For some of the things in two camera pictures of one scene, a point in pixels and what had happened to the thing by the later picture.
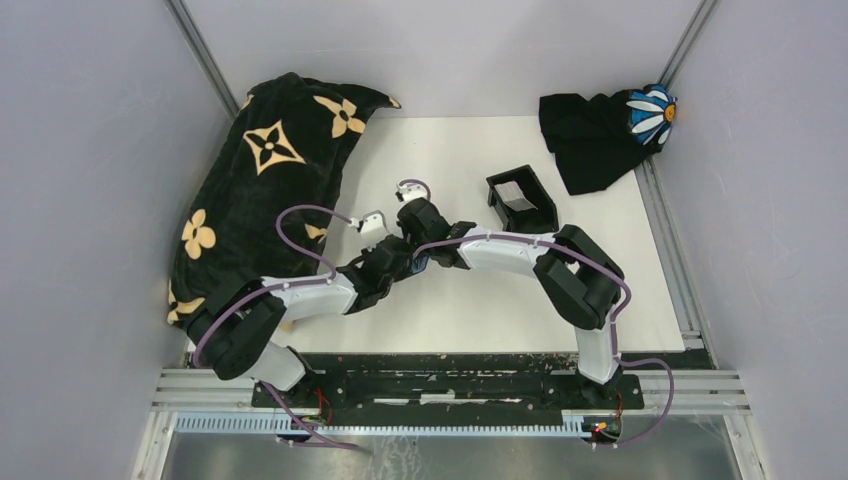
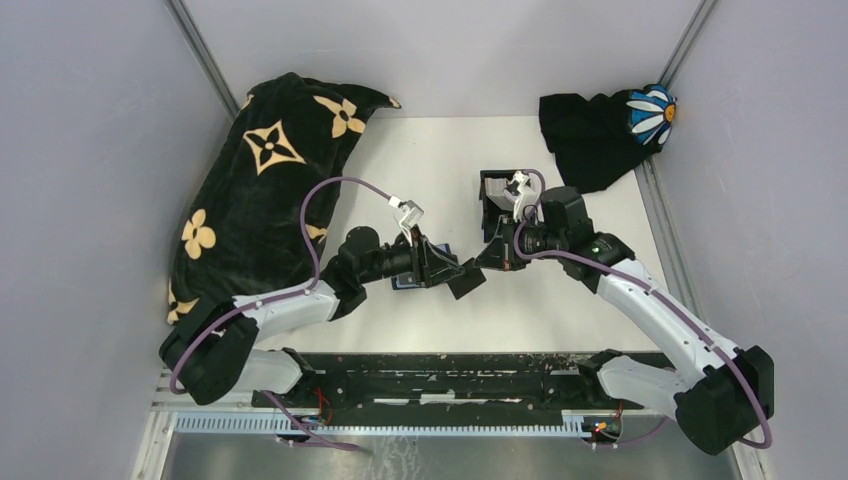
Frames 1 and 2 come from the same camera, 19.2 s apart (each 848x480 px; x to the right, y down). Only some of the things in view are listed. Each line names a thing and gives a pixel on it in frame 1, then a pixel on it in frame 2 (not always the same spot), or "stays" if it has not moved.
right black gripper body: (416, 243) → (522, 242)
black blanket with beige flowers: (260, 205) stays
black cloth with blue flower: (598, 142) stays
